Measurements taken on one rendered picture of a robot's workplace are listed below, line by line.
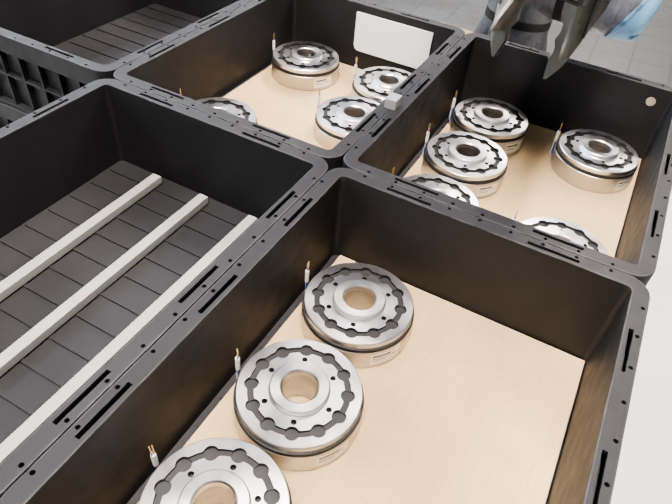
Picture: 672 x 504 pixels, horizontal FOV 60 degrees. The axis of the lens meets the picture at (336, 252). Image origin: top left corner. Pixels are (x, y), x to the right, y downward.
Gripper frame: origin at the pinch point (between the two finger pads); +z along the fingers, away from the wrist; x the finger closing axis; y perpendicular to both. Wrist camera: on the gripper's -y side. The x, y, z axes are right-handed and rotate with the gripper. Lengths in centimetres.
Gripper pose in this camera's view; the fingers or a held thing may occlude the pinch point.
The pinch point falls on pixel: (525, 53)
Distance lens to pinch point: 68.8
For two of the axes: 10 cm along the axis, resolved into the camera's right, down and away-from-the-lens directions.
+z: -1.9, 6.7, 7.2
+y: -4.8, 5.8, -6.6
